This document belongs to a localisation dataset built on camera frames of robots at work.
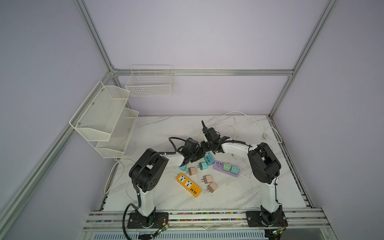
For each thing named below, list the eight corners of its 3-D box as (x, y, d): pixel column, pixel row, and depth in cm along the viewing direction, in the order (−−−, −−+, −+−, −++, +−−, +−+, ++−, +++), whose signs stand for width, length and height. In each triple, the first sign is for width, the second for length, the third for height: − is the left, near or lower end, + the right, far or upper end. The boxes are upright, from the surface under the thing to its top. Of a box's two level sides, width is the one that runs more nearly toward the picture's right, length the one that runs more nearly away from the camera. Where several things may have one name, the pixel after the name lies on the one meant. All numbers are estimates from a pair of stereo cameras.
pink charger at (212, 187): (210, 194, 83) (211, 193, 82) (205, 188, 86) (205, 187, 84) (217, 187, 86) (218, 186, 84) (212, 181, 88) (212, 180, 86)
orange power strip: (175, 180, 88) (175, 178, 86) (181, 173, 91) (181, 171, 89) (196, 198, 82) (196, 197, 80) (202, 191, 84) (202, 189, 82)
